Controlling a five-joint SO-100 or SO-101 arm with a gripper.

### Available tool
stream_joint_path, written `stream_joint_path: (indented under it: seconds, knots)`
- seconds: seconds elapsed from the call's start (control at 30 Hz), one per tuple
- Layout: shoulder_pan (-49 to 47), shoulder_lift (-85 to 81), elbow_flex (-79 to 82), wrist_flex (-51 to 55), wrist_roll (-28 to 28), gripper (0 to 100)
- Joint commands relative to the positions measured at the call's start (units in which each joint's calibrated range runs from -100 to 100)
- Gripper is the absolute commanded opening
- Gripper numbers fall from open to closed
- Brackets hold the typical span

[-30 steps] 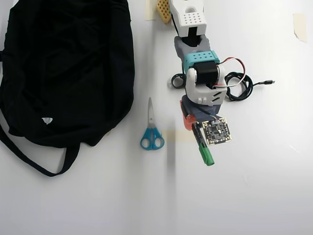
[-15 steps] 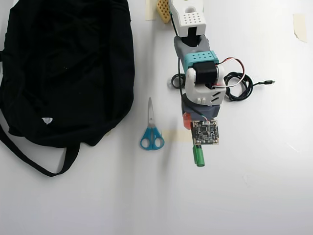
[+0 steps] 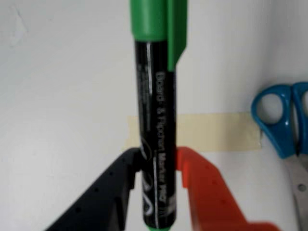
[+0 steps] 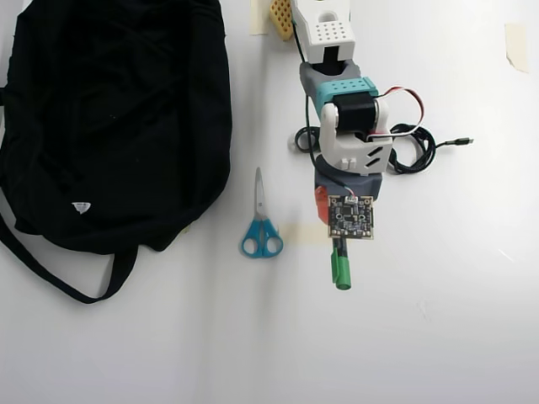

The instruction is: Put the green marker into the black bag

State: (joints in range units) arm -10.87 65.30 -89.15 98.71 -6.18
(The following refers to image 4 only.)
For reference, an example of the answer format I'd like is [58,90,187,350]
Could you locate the narrow beige masking tape strip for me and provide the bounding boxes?
[251,0,270,35]

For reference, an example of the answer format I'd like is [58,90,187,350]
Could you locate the thin black camera cable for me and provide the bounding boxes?
[293,23,355,199]

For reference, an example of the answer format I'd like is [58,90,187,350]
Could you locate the blue-handled scissors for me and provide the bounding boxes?
[239,167,285,258]

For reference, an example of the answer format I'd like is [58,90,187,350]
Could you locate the black fabric bag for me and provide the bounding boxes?
[0,0,234,305]

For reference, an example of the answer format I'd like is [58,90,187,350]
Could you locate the green marker with black barrel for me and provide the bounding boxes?
[329,237,353,292]

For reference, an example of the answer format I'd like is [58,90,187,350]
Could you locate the long beige masking tape strip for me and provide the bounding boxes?
[280,222,332,246]

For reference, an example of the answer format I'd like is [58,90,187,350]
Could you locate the bare camera circuit board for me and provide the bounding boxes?
[327,194,376,242]

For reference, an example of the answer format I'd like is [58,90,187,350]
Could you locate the coiled black USB cable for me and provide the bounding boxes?
[389,122,475,176]

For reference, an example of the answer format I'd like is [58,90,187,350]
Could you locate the torn beige masking tape strip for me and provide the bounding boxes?
[504,23,530,75]

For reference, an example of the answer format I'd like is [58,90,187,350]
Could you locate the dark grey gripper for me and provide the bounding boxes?
[314,155,384,224]

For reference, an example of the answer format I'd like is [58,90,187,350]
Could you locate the red white black servo wire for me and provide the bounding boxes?
[368,85,425,140]

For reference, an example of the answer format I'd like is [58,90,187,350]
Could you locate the yellow perforated robot base part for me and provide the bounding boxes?
[269,0,296,43]

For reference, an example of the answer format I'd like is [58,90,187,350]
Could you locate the black plastic ring clip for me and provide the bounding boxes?
[293,127,323,153]

